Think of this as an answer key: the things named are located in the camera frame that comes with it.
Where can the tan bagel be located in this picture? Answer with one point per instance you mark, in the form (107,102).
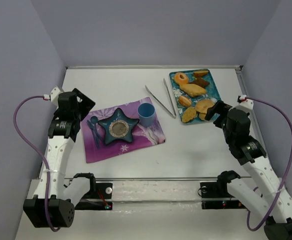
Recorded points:
(203,105)

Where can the speckled bread slice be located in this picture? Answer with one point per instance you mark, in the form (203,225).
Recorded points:
(189,114)

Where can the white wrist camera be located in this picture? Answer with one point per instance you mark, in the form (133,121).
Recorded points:
(245,104)
(53,95)

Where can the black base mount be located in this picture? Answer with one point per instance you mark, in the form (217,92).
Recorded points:
(100,200)
(213,198)

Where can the dark chocolate bread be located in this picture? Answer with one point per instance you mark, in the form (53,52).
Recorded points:
(200,82)

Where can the teal floral tray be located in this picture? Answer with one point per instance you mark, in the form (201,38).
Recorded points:
(211,93)

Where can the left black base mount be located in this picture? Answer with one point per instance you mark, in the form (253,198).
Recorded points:
(100,200)

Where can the brown bread wedge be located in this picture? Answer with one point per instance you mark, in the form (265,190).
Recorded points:
(200,73)

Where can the long yellow bread loaf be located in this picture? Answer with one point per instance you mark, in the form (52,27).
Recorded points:
(192,90)

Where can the small round bun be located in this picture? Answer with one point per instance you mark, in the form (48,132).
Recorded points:
(184,101)

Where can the blue plastic spoon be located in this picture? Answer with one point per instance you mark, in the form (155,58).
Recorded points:
(94,120)

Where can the metal tongs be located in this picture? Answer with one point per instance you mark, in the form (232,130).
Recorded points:
(173,114)

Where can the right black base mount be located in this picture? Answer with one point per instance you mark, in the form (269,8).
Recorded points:
(213,198)

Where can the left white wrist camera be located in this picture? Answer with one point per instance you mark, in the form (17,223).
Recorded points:
(53,95)

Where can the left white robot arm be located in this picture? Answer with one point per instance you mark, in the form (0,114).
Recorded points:
(53,204)

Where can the flat round bread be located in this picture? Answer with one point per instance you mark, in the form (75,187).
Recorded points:
(202,117)

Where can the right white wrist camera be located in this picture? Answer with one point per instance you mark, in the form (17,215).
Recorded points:
(245,104)

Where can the orange glazed donut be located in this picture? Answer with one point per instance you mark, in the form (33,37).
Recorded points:
(181,78)

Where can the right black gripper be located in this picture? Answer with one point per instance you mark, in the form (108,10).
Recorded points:
(214,111)

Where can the teal star-shaped plate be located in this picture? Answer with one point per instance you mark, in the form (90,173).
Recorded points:
(118,127)

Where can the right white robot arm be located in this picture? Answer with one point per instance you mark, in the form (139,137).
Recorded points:
(274,204)

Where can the blue plastic cup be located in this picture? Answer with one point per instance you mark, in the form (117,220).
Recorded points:
(146,112)

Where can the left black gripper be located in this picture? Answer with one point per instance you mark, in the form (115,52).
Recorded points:
(85,102)

